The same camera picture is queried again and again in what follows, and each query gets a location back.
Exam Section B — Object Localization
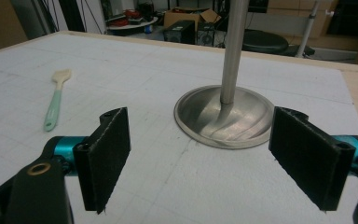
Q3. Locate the round white table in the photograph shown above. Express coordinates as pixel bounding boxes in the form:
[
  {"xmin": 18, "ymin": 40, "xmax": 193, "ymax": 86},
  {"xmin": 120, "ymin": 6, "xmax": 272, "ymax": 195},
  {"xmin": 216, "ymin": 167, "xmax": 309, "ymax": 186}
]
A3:
[{"xmin": 106, "ymin": 16, "xmax": 159, "ymax": 32}]

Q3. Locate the mint green handled pastry brush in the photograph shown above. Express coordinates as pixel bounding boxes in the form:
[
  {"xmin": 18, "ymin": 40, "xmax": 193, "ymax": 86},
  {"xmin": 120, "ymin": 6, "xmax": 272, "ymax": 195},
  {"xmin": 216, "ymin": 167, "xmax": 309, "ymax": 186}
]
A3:
[{"xmin": 43, "ymin": 68, "xmax": 73, "ymax": 133}]

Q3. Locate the open cardboard box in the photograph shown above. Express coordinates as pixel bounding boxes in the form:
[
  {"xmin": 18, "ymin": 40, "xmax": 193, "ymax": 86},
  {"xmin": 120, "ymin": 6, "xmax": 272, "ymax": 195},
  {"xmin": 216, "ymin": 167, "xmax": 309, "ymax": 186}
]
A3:
[{"xmin": 163, "ymin": 7, "xmax": 222, "ymax": 32}]

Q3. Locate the black round stool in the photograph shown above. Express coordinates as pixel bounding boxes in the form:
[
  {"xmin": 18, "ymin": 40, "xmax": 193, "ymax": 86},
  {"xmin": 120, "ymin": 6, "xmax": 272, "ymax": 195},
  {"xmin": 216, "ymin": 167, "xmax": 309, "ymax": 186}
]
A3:
[{"xmin": 241, "ymin": 28, "xmax": 290, "ymax": 55}]

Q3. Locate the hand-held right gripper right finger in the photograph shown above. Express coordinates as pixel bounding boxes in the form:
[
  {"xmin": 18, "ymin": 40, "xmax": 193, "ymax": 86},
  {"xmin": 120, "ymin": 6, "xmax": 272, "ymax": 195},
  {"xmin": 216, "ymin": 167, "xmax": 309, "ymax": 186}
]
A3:
[{"xmin": 268, "ymin": 105, "xmax": 358, "ymax": 212}]

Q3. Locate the metal stand with round base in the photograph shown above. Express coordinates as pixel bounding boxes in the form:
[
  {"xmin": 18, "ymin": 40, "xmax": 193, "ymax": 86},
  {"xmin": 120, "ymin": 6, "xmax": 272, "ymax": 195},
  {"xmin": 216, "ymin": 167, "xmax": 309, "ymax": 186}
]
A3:
[{"xmin": 173, "ymin": 0, "xmax": 276, "ymax": 150}]

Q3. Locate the white grid mat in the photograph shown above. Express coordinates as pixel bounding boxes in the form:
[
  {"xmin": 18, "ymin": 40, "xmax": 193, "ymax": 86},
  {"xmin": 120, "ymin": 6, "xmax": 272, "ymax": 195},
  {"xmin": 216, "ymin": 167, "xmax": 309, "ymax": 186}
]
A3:
[{"xmin": 0, "ymin": 32, "xmax": 358, "ymax": 224}]

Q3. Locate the white metal pole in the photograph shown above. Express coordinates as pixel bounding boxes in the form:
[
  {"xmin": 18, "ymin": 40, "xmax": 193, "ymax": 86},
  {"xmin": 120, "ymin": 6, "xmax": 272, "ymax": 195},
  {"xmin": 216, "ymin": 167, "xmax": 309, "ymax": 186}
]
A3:
[{"xmin": 296, "ymin": 0, "xmax": 322, "ymax": 59}]

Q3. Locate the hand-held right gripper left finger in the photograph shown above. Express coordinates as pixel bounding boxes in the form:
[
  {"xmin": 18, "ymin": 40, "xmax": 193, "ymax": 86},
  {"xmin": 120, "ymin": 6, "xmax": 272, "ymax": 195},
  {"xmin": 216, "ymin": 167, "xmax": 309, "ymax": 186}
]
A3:
[{"xmin": 53, "ymin": 106, "xmax": 131, "ymax": 215}]

